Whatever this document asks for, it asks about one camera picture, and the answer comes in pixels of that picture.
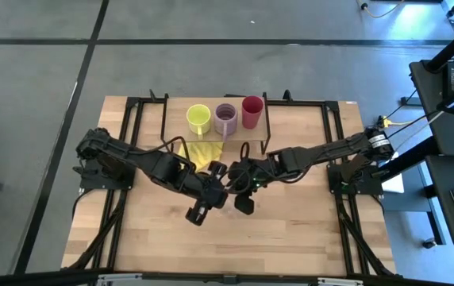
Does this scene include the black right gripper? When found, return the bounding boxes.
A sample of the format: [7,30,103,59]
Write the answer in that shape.
[226,157,276,216]

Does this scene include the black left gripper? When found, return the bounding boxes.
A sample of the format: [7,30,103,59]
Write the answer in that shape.
[184,160,229,227]

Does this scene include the purple mug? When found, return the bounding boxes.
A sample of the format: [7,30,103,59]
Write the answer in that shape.
[214,102,239,143]

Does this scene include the yellow-green mug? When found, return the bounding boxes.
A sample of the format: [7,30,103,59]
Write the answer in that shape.
[186,103,213,141]

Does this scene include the pink plastic cup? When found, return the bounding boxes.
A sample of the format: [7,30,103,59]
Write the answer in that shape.
[240,95,265,131]

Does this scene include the wooden shelf with black legs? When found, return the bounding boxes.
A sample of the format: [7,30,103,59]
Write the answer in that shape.
[160,92,272,156]

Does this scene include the yellow cloth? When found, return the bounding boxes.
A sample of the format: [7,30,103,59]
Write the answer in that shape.
[177,141,225,173]

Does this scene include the black bar with silver brackets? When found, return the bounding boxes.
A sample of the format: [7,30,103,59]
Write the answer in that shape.
[0,269,454,286]

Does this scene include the black desk with keyboard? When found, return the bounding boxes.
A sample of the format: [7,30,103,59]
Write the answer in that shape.
[425,153,454,250]

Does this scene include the black diagonal pole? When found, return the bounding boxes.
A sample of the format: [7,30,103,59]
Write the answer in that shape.
[425,15,454,73]

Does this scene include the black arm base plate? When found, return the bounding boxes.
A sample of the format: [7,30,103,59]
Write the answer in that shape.
[326,157,384,197]
[72,157,135,191]

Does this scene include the black aluminium table frame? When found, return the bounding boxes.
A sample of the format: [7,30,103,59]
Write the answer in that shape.
[64,89,399,279]

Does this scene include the black cable bundle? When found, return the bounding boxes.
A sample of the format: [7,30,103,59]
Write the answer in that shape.
[373,87,444,160]

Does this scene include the yellow cable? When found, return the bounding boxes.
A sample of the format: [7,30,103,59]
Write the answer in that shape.
[355,0,406,20]

